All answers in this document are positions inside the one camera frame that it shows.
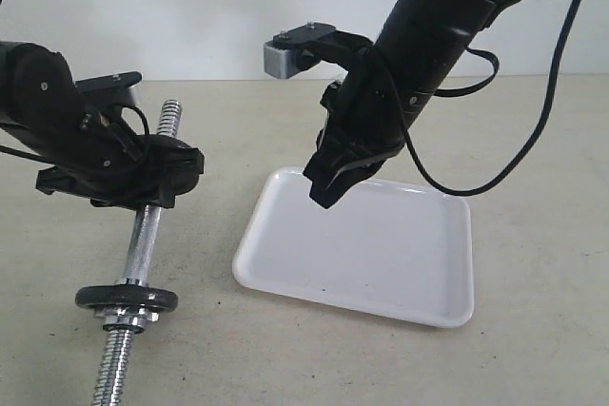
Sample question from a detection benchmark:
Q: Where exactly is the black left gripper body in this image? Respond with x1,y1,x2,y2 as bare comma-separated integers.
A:
35,110,167,203

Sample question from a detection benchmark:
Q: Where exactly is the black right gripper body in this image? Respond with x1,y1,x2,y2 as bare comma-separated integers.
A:
318,47,409,171

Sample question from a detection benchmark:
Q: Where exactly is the black weight plate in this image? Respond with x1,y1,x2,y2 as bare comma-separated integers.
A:
74,284,179,313
158,136,202,161

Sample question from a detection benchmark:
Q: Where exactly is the chrome threaded dumbbell bar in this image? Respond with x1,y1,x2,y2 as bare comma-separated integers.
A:
80,99,184,406

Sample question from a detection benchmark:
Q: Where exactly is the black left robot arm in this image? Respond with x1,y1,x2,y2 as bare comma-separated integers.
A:
1,41,205,210

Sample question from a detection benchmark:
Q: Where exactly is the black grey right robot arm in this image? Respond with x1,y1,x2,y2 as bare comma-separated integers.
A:
301,0,581,208

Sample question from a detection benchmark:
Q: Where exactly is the white rectangular plastic tray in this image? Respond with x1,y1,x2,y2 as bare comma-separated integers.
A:
232,166,475,328

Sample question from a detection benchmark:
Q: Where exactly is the chrome hex collar nut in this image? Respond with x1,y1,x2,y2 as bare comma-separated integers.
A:
93,307,160,333

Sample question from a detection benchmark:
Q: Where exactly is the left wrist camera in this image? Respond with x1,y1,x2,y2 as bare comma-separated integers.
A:
75,71,143,108

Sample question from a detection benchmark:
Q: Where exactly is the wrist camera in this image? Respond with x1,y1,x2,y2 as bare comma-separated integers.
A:
263,22,373,80
75,71,143,108

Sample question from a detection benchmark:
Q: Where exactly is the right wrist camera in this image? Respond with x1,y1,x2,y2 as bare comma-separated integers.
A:
263,22,373,80

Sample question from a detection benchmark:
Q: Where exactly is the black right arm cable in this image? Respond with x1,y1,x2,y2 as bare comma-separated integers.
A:
370,0,609,198

